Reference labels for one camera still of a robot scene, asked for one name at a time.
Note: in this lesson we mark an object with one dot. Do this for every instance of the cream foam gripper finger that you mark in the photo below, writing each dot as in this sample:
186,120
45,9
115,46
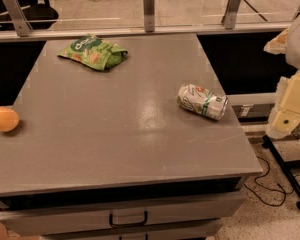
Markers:
285,115
278,44

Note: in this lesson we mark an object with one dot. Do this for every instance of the orange fruit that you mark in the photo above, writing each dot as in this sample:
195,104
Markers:
9,119

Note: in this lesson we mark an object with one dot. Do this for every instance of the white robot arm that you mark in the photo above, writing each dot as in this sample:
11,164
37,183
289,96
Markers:
292,54

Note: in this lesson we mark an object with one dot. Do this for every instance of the green rice chip bag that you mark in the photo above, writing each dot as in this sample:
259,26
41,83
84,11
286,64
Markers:
94,52

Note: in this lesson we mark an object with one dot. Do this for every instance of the white green soda can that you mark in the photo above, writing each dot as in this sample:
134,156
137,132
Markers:
202,101

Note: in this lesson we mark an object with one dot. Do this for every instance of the black stand leg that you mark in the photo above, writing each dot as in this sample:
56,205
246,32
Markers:
286,167

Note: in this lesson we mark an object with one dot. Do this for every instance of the lower grey drawer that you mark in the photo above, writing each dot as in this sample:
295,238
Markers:
198,229

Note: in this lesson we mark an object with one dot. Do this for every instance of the black office chair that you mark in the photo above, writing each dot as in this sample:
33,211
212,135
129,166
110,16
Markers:
39,12

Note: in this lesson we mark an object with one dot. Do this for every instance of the right metal rail bracket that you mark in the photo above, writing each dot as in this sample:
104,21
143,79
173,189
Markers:
230,16

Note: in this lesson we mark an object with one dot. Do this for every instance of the metal rail bracket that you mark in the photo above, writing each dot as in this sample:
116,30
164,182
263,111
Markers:
19,21
230,16
149,15

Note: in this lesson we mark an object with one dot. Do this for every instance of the middle metal rail bracket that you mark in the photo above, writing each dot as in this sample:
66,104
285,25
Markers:
149,15

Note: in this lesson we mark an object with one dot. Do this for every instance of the left metal rail bracket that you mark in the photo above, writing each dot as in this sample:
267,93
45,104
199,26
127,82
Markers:
19,21

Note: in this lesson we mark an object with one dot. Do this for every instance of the grey drawer with black handle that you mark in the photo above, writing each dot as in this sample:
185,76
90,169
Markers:
114,215

